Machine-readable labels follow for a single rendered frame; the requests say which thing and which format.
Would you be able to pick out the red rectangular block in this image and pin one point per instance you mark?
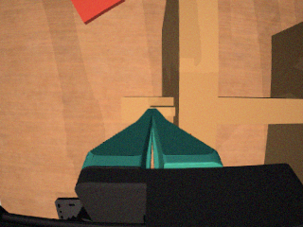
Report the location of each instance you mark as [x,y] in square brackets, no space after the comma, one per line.
[90,10]

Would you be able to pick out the brown wooden rail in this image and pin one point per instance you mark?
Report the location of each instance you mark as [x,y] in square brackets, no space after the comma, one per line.
[237,110]

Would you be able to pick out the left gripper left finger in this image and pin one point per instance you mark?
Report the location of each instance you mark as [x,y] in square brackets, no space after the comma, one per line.
[126,148]

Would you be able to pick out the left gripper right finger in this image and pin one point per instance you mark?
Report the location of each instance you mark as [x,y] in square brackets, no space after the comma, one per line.
[177,148]

